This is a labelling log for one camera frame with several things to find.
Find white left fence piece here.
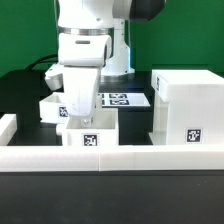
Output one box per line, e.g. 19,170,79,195
0,114,17,146

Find white drawer cabinet frame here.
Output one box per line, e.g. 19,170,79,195
149,69,224,145

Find white marker sheet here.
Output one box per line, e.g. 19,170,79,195
99,93,150,107

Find white rear drawer box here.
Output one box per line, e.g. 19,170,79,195
39,92,68,124

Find white front drawer box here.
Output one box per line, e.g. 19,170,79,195
56,96,119,147

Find black cable bundle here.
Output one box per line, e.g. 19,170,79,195
25,54,60,71

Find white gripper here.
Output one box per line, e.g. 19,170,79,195
45,33,112,127

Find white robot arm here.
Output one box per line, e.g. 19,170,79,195
45,0,166,126

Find white drawer box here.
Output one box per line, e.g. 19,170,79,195
39,92,68,124
56,96,119,147

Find white front fence rail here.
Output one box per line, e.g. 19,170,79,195
0,145,224,172

